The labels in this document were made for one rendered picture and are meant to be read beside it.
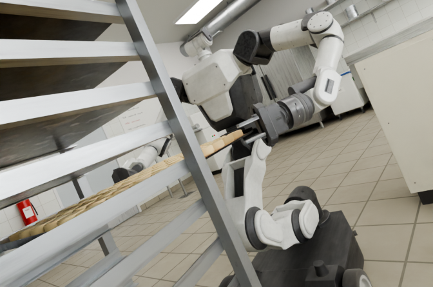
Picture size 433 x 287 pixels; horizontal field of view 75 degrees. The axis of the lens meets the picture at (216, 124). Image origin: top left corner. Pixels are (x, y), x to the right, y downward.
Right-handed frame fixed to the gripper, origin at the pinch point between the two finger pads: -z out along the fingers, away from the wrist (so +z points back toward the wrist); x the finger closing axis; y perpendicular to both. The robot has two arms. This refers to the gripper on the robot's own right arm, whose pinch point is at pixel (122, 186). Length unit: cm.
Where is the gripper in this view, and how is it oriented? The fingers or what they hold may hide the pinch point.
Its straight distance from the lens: 101.0
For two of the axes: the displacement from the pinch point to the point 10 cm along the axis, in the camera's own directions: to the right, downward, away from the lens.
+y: 9.0, -3.9, 1.9
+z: -1.7, 0.8, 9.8
